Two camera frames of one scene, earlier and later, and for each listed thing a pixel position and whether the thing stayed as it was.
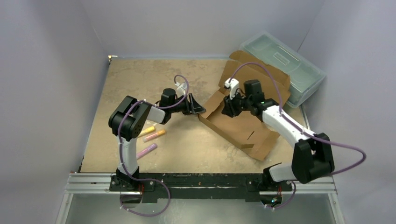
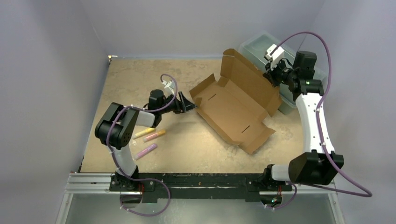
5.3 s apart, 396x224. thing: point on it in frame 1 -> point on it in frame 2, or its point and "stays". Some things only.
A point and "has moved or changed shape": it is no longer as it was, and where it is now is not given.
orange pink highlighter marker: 160,132 stays
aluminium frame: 94,184 stays
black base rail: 174,186 stays
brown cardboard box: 258,136 has moved or changed shape
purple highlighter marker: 150,148 stays
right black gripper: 229,107 -> 275,75
